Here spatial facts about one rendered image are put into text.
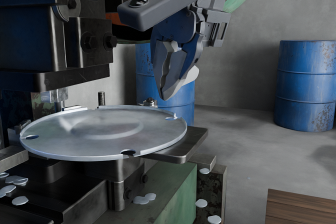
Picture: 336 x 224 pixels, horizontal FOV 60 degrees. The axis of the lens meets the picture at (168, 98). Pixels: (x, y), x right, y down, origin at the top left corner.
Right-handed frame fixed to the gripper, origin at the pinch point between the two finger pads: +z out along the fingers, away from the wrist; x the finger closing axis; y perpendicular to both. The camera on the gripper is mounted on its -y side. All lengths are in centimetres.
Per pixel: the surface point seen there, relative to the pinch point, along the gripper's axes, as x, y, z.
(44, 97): 20.6, -8.7, 9.1
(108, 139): 3.8, -5.8, 9.2
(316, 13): 85, 325, -15
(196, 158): 3.5, 23.2, 23.0
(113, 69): 185, 139, 78
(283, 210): -13, 62, 47
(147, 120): 6.9, 5.8, 9.9
